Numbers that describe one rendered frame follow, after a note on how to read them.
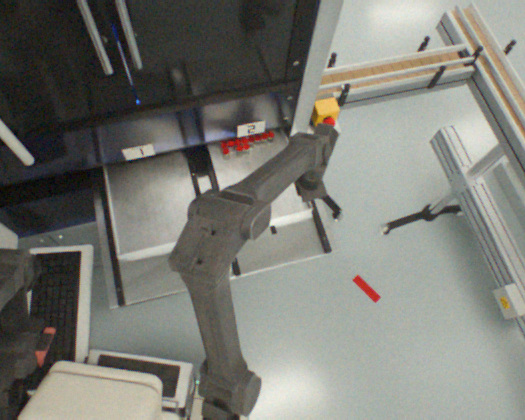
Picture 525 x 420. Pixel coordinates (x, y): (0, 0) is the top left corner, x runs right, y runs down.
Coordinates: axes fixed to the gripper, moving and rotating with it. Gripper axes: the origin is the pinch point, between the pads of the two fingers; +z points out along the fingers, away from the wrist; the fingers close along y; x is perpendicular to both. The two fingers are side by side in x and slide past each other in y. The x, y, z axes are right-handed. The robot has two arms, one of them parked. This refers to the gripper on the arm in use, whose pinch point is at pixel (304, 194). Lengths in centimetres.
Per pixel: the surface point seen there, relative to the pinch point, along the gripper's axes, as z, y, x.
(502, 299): 59, -39, -79
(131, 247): 19, 3, 51
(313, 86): -8.7, 27.5, -9.7
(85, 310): 27, -11, 68
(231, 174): 20.0, 20.1, 15.8
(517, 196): 102, 11, -140
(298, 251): 20.1, -9.9, 1.9
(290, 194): 20.1, 8.9, -1.0
